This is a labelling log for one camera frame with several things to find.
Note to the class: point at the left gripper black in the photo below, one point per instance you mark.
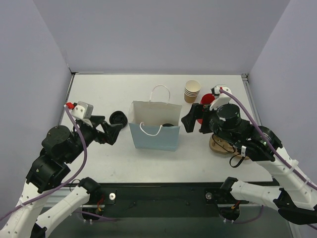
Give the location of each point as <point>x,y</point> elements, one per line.
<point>96,129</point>

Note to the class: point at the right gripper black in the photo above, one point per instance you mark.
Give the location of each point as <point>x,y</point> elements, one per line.
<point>204,120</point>

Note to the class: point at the single black cup lid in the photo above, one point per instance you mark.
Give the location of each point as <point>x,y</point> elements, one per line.
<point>167,125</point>

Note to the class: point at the blue paper bag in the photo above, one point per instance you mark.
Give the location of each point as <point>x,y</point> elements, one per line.
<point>145,119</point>

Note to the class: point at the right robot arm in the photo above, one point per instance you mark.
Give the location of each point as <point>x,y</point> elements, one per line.
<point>294,199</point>

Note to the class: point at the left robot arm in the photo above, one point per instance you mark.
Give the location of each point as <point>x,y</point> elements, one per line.
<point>60,148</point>

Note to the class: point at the stack of black lids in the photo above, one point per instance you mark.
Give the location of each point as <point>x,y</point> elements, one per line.
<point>118,117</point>

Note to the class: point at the red straw holder cup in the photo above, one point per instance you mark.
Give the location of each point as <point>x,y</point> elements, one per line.
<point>206,101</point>

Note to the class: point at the stack of brown paper cups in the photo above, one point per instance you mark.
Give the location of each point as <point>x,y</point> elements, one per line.
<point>191,91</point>

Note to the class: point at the brown pulp cup carrier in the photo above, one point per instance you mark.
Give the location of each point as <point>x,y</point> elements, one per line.
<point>220,146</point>

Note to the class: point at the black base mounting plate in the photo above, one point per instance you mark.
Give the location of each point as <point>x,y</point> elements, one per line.
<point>158,200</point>

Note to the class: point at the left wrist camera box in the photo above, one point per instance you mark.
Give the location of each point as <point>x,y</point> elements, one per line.
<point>80,110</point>

